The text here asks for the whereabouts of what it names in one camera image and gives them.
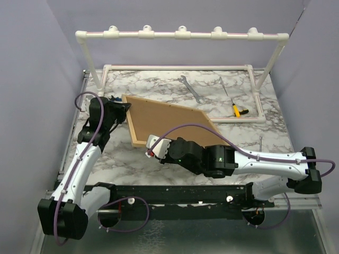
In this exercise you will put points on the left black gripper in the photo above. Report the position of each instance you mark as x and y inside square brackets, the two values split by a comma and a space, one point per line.
[122, 108]

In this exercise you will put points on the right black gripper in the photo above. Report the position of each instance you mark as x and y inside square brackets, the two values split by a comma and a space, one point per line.
[166, 160]

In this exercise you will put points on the wooden picture frame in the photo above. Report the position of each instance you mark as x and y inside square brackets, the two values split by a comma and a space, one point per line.
[146, 117]

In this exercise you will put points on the small yellow screwdriver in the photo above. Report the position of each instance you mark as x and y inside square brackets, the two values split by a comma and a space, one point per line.
[235, 108]

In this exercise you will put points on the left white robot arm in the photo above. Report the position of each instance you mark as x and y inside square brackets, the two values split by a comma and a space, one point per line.
[67, 212]

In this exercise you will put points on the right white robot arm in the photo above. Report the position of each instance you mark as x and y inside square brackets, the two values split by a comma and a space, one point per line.
[288, 172]

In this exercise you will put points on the large grey wrench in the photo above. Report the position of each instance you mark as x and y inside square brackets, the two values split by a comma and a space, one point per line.
[197, 97]

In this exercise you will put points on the white PVC pipe rack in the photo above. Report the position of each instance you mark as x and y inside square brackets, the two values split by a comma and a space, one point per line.
[182, 33]

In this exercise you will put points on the black yellow screwdriver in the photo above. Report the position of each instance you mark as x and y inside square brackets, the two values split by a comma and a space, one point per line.
[243, 112]

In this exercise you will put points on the small silver wrench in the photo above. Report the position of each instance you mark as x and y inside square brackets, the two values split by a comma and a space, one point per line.
[260, 143]

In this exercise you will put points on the blue handled pliers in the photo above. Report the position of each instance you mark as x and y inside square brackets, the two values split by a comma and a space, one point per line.
[116, 99]

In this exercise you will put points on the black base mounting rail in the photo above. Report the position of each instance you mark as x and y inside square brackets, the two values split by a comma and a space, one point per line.
[136, 203]

